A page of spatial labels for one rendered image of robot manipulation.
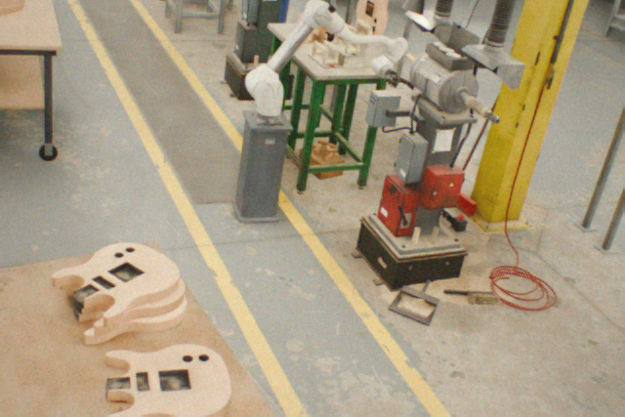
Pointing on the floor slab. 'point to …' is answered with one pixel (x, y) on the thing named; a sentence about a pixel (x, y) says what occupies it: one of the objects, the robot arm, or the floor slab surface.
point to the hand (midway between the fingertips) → (404, 86)
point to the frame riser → (406, 274)
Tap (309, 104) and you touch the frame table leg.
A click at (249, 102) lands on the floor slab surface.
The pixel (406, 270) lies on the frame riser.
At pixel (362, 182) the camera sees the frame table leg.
